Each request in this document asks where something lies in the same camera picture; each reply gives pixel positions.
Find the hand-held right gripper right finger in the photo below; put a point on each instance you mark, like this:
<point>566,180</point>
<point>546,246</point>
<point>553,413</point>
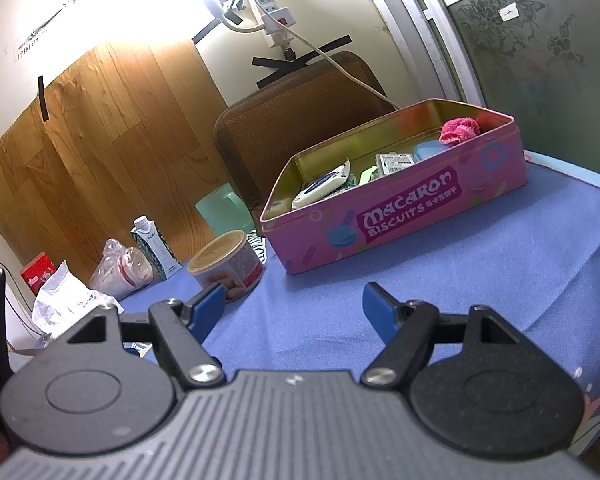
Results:
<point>380,310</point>

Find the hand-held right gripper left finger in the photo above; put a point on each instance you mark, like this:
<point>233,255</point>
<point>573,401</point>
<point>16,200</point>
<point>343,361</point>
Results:
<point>210,305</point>

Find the pink biscuit tin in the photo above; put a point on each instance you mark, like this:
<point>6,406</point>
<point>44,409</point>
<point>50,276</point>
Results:
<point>395,210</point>

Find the light green soft item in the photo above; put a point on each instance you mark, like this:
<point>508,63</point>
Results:
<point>366,175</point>

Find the white wipes pack blue label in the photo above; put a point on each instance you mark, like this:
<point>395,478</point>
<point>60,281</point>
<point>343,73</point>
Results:
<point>322,185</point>

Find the small grey labelled packet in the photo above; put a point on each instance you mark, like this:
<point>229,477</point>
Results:
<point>394,162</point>

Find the blue case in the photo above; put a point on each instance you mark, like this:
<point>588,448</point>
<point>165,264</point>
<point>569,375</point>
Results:
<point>427,150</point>

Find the pink fluffy scrunchie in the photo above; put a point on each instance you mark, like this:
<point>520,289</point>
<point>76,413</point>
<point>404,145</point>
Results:
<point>460,130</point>

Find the round can with beige lid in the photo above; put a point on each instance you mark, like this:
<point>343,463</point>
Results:
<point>227,265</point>

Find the black and white packet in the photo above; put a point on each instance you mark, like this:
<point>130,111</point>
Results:
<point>257,247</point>

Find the white crumpled plastic packet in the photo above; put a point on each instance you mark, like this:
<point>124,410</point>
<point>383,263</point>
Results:
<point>60,302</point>

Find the red cereal box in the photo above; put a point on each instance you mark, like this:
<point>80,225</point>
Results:
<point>37,272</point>

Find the green and white drink carton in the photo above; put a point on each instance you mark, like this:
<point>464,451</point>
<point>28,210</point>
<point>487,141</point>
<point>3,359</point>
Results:
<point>152,246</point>

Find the teal plastic mug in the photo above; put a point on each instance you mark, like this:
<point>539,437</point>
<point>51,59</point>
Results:
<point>225,210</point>

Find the blue tablecloth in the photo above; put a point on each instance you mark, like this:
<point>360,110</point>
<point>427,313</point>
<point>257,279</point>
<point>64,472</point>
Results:
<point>480,270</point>

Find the wooden board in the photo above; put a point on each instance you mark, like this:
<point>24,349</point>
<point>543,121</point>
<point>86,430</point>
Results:
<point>105,160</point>

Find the brown chair back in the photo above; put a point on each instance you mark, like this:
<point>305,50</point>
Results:
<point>300,120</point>

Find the white power strip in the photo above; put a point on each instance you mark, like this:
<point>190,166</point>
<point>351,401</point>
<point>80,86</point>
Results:
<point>272,7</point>

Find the patterned glass door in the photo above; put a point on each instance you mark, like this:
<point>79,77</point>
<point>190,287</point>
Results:
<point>540,50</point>

